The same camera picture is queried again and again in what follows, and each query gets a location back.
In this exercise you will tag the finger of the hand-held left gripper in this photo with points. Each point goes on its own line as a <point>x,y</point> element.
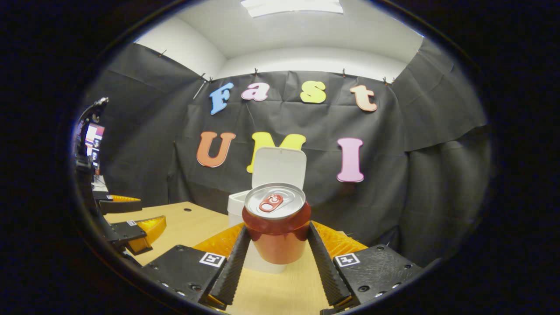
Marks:
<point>131,232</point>
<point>122,205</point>

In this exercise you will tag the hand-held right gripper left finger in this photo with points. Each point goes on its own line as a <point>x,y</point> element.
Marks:
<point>234,271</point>

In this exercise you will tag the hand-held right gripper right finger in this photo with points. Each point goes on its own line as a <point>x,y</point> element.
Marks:
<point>326,271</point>

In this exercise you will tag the red pop can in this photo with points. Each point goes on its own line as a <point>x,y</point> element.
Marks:
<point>278,245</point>

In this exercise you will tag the white desktop garbage bin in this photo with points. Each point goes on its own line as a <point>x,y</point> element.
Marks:
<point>280,166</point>

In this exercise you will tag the wooden desktop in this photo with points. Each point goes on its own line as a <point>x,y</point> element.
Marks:
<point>188,223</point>

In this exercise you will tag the white side table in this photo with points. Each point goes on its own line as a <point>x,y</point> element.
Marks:
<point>99,181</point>

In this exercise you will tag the computer monitor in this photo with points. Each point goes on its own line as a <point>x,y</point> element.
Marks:
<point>94,140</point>

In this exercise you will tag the black backdrop cloth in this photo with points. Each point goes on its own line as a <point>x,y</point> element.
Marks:
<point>415,175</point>

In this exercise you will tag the ceiling light panel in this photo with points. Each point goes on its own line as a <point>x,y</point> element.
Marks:
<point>293,6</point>

